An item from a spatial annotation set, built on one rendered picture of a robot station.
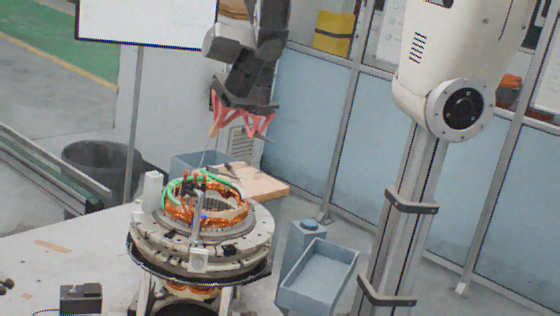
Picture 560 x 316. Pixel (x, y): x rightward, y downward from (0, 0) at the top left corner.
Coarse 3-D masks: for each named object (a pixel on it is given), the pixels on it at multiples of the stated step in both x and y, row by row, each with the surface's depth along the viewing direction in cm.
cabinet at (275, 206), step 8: (272, 200) 163; (280, 200) 166; (272, 208) 165; (280, 208) 167; (272, 216) 166; (280, 216) 169; (280, 224) 170; (272, 240) 170; (272, 248) 172; (272, 256) 173; (272, 264) 175; (264, 272) 173; (256, 280) 171
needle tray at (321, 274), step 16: (320, 240) 140; (304, 256) 133; (320, 256) 141; (336, 256) 140; (352, 256) 139; (304, 272) 133; (320, 272) 134; (336, 272) 135; (288, 288) 118; (304, 288) 127; (320, 288) 128; (336, 288) 129; (288, 304) 119; (304, 304) 118; (320, 304) 117
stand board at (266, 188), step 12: (204, 168) 168; (240, 168) 172; (252, 168) 174; (228, 180) 163; (240, 180) 164; (252, 180) 166; (264, 180) 167; (276, 180) 169; (252, 192) 158; (264, 192) 160; (276, 192) 162
